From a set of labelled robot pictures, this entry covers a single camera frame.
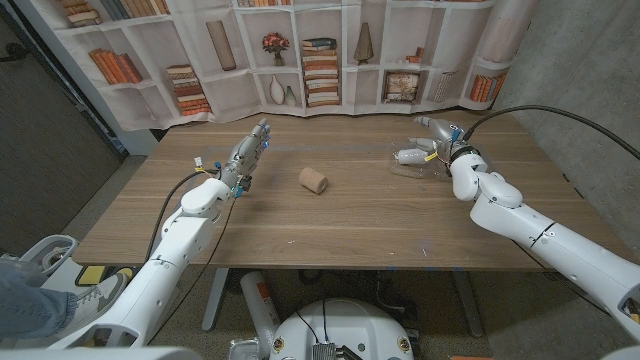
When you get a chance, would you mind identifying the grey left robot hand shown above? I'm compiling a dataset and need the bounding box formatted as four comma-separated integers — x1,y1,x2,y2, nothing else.
218,117,272,200

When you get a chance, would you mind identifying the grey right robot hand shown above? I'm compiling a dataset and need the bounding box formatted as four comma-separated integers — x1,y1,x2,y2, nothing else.
408,115,476,164

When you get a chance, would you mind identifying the white string spool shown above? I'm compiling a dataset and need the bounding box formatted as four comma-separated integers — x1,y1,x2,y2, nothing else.
396,148,431,166

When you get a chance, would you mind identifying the clear plastic clamshell container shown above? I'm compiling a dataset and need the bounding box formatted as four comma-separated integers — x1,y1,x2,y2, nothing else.
389,139,486,184

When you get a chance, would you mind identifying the brown cork cup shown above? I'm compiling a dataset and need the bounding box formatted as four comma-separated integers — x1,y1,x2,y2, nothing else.
298,166,330,196

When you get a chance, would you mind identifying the printed bookshelf backdrop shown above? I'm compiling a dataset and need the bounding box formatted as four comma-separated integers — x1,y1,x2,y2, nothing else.
14,0,541,132

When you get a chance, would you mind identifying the white roll with orange label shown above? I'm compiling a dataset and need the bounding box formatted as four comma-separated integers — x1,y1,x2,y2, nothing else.
239,270,281,346

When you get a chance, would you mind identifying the grey table leg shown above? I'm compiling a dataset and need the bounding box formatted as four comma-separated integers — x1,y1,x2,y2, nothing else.
452,272,484,337
201,268,230,332

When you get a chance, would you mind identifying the yellow black floor mat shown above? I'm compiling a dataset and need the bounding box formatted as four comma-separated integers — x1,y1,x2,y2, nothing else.
74,264,135,289

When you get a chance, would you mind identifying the foil tray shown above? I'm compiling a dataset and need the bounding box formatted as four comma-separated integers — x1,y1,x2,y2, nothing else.
228,338,261,360

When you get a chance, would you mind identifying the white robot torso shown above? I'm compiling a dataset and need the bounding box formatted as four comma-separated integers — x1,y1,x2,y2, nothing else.
268,298,415,360

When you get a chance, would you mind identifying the grey white sneaker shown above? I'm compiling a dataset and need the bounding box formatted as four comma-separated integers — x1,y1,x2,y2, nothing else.
69,272,130,324

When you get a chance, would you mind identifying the white round bin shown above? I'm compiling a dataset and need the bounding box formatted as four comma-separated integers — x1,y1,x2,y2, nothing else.
19,233,79,276

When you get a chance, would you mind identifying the person's leg in jeans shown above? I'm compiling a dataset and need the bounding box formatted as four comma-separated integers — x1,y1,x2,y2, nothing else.
0,262,79,341

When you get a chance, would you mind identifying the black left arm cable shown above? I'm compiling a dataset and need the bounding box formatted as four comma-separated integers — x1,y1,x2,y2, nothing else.
143,169,224,264

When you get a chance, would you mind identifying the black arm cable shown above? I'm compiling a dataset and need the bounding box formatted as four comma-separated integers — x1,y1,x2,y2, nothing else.
143,169,224,264
460,104,640,162

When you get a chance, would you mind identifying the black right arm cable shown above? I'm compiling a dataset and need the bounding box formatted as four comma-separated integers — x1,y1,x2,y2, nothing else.
460,104,640,162

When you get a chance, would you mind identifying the black door handle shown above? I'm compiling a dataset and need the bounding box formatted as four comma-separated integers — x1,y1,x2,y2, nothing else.
0,42,30,64

